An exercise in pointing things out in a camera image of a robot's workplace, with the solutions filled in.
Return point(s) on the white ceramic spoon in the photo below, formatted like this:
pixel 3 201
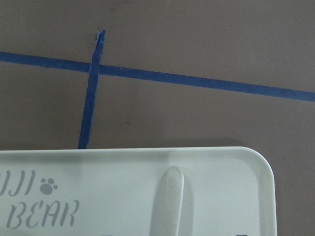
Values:
pixel 167 207

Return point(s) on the white bear tray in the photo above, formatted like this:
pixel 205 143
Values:
pixel 228 191

